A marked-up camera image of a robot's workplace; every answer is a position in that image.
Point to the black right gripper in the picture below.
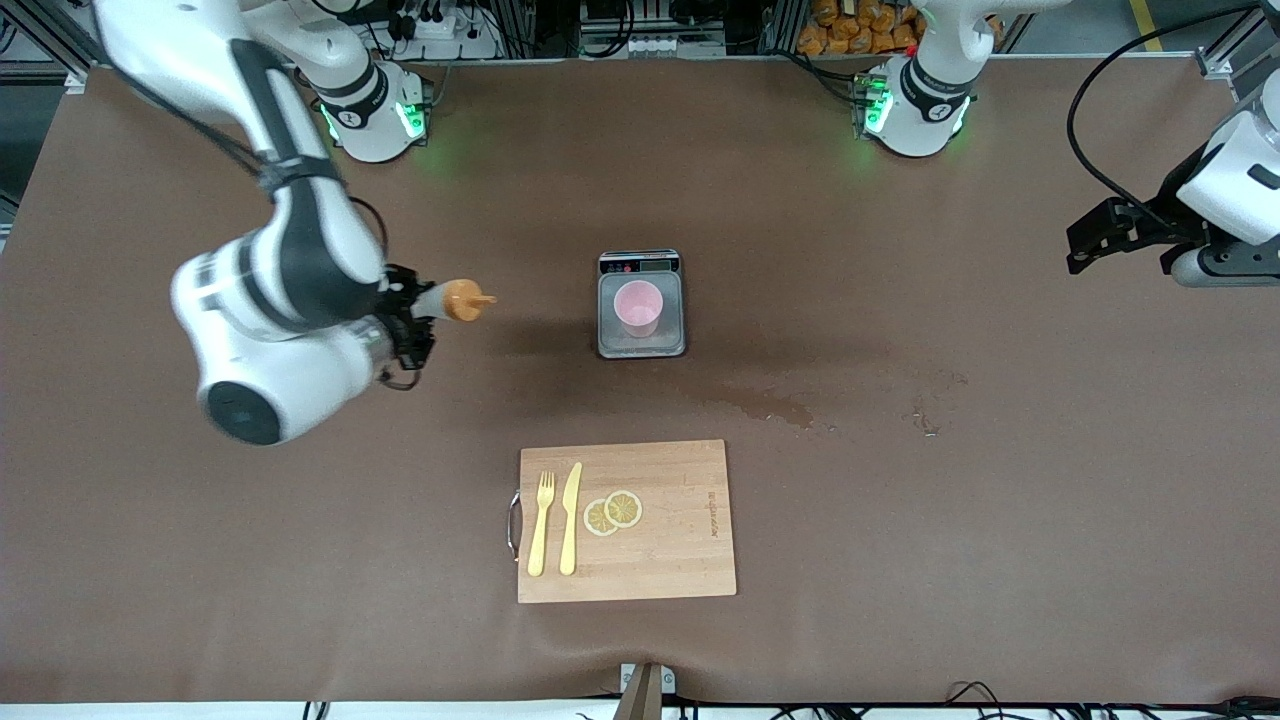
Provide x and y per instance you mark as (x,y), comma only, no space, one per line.
(404,322)

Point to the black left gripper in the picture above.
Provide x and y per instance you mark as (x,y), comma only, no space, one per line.
(1166,226)

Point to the sauce bottle with orange cap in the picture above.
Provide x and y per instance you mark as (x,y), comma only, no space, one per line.
(462,300)

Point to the pink cup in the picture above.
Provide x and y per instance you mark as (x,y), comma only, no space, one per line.
(638,305)

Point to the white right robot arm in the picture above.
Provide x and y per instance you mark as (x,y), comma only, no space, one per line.
(300,250)

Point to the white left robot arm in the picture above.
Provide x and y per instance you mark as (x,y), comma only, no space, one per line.
(920,100)

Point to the silver kitchen scale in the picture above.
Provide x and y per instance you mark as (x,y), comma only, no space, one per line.
(620,342)

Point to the yellow plastic fork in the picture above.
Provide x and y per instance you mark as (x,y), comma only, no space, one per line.
(541,530)

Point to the yellow plastic knife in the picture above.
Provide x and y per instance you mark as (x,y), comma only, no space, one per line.
(570,530)

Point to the lemon slice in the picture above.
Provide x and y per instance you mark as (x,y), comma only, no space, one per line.
(596,520)
(625,508)

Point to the white power strip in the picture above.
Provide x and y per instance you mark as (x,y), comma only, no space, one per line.
(450,30)
(650,44)

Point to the orange packaged goods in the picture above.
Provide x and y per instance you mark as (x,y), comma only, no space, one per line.
(835,30)

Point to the wooden cutting board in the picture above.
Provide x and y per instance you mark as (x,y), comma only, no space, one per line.
(680,540)

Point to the brown table cover mat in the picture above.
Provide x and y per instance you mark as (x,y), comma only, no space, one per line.
(900,550)

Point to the aluminium frame profile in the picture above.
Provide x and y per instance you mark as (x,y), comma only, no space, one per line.
(1225,55)

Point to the metal table bracket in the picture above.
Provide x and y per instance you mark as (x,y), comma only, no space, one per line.
(668,680)

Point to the brown mount post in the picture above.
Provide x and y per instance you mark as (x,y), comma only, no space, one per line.
(640,700)

